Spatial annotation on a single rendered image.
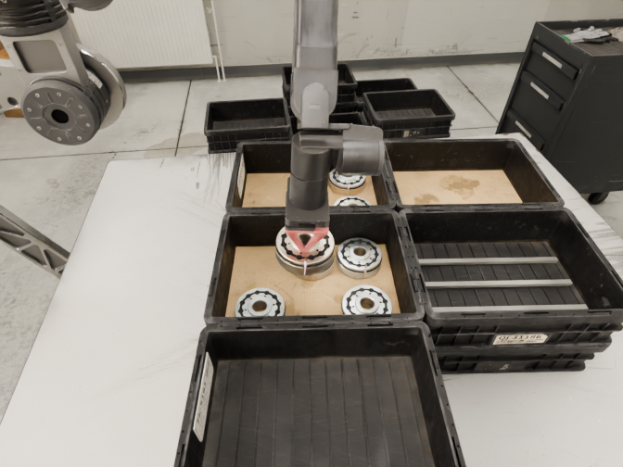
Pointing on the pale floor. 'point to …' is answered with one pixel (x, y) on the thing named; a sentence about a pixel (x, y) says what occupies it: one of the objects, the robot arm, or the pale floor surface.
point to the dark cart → (572, 105)
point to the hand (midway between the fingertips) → (304, 237)
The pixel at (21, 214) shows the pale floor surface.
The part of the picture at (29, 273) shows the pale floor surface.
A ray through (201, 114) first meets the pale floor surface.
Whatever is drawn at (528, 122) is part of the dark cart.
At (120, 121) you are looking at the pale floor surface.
